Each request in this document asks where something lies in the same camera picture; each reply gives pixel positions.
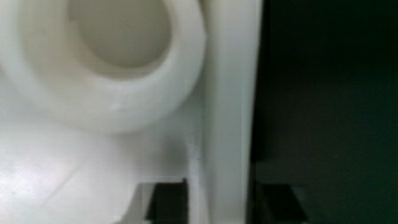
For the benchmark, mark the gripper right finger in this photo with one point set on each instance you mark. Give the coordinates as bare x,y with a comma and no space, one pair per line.
279,210

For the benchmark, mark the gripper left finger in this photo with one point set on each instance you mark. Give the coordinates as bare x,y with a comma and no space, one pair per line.
169,204

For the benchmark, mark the white square tabletop tray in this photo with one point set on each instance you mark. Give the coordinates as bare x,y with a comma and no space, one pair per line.
126,100

